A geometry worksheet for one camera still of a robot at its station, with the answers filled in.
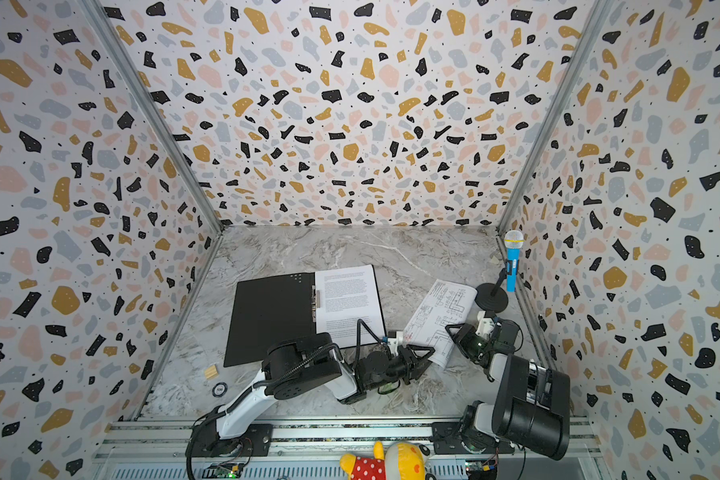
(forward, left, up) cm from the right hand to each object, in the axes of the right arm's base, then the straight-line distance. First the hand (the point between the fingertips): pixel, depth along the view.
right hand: (449, 325), depth 91 cm
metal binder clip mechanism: (+10, +43, -3) cm, 44 cm away
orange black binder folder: (+6, +58, -3) cm, 59 cm away
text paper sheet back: (+13, +32, -4) cm, 35 cm away
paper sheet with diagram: (+8, -1, -2) cm, 9 cm away
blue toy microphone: (+15, -16, +22) cm, 31 cm away
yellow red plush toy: (-35, +16, +4) cm, 38 cm away
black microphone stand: (+12, -17, -3) cm, 21 cm away
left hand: (-12, +5, +6) cm, 14 cm away
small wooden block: (-14, +68, -2) cm, 70 cm away
